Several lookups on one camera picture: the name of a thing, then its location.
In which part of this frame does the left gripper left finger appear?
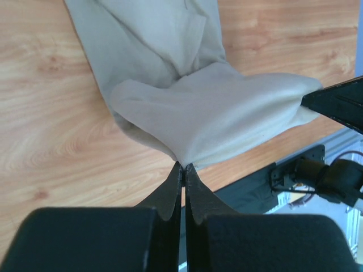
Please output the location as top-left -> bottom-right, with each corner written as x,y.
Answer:
1,163 -> 182,271

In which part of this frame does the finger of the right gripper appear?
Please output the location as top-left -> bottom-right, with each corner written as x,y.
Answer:
301,76 -> 363,130

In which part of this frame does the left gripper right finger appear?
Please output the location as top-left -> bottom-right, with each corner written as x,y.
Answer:
184,165 -> 356,271

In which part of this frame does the beige t shirt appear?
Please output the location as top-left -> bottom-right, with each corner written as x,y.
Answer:
66,1 -> 322,168

